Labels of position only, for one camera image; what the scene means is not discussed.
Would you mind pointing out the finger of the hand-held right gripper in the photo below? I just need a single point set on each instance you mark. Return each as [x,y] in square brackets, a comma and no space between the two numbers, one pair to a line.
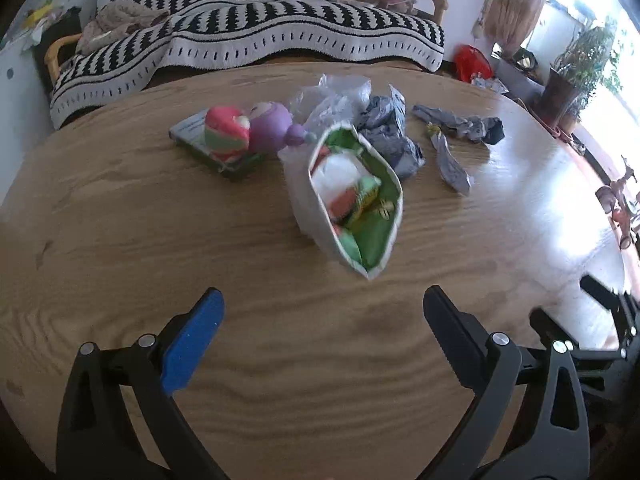
[547,322]
[600,292]

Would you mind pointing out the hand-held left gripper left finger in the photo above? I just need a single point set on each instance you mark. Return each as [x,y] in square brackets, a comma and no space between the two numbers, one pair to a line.
[195,340]

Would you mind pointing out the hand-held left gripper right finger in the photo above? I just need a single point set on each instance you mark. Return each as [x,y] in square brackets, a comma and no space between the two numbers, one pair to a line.
[450,340]

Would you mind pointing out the silver grey wrapper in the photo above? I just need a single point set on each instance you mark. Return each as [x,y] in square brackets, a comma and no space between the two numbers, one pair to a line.
[452,167]

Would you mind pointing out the red snack wrapper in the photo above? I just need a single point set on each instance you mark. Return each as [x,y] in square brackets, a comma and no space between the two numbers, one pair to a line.
[340,205]

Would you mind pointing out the white paper bag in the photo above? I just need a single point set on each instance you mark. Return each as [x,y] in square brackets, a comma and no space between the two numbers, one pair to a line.
[300,195]

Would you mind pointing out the pink green striped ball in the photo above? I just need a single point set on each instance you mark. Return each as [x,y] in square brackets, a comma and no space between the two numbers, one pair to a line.
[225,135]

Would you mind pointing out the green box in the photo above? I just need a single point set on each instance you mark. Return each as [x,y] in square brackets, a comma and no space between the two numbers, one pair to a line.
[192,132]

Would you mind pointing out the dark grey wrapper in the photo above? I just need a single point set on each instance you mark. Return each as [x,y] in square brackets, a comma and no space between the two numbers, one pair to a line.
[470,127]

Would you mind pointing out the grey plastic bag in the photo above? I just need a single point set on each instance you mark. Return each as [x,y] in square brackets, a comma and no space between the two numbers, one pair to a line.
[390,135]

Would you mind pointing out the purple gourd toy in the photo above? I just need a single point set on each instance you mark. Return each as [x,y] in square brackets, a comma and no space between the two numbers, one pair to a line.
[270,125]

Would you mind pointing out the clear plastic bag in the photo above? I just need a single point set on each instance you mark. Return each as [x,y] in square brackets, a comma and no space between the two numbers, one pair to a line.
[335,90]

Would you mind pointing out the red toy tricycle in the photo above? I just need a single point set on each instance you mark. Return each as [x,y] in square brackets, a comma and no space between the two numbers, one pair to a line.
[617,200]

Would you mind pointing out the potted plant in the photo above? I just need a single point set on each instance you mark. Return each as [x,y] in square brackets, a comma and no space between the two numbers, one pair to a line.
[557,92]

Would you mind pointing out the crumpled white packaging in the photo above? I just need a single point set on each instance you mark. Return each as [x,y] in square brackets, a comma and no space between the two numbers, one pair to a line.
[490,85]

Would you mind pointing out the red plastic bag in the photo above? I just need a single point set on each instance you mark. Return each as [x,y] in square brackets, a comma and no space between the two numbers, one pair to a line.
[472,62]

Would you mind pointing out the brown patterned curtain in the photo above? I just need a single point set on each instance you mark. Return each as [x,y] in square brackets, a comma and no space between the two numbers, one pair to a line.
[520,5]

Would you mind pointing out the white cabinet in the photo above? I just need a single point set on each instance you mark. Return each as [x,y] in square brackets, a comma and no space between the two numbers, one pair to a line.
[20,90]

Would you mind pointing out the black white striped blanket sofa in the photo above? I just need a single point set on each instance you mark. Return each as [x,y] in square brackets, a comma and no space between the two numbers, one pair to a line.
[250,25]

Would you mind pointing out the beige plush toy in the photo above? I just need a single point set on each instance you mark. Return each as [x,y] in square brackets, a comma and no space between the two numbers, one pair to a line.
[120,20]

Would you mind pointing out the black bag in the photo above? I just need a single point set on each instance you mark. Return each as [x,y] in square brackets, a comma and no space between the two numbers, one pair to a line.
[55,25]

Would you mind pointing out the yellow toy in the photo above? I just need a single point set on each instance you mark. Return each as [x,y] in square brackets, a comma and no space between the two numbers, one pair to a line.
[37,15]

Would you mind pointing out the small dark frame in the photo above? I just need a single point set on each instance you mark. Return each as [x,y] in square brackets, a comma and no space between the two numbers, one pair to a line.
[525,59]

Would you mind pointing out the hanging wall ornament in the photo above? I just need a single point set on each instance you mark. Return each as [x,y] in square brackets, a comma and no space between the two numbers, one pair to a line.
[484,15]

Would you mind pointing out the wooden frame sofa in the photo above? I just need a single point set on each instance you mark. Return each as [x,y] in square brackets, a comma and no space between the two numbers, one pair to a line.
[52,57]

